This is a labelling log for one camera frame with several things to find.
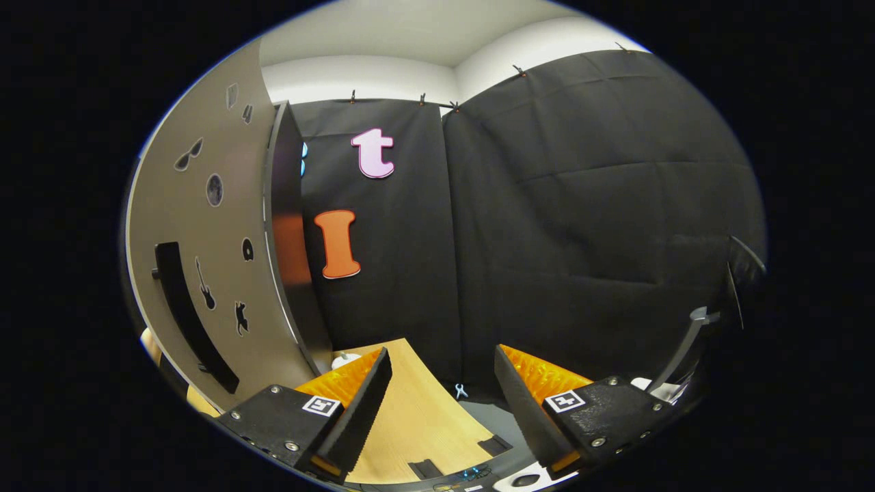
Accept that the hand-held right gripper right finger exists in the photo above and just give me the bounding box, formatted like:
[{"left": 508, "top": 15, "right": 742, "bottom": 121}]
[{"left": 494, "top": 344, "right": 684, "bottom": 479}]

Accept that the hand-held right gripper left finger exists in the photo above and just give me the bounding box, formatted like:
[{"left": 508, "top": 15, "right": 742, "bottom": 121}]
[{"left": 217, "top": 347, "right": 394, "bottom": 484}]

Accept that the beige cabinet door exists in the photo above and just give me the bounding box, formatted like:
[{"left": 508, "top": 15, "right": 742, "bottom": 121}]
[{"left": 125, "top": 38, "right": 321, "bottom": 414}]

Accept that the grey cabinet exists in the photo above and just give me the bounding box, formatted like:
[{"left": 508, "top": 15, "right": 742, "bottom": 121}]
[{"left": 263, "top": 101, "right": 336, "bottom": 377}]

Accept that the grey curved stand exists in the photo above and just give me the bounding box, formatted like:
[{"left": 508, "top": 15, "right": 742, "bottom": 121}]
[{"left": 646, "top": 306, "right": 722, "bottom": 397}]

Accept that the black backdrop cloth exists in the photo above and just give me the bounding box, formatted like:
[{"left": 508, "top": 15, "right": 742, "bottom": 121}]
[{"left": 291, "top": 49, "right": 768, "bottom": 397}]

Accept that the row of cloth clips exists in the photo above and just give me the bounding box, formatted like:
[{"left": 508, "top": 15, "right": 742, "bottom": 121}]
[{"left": 349, "top": 41, "right": 630, "bottom": 113}]

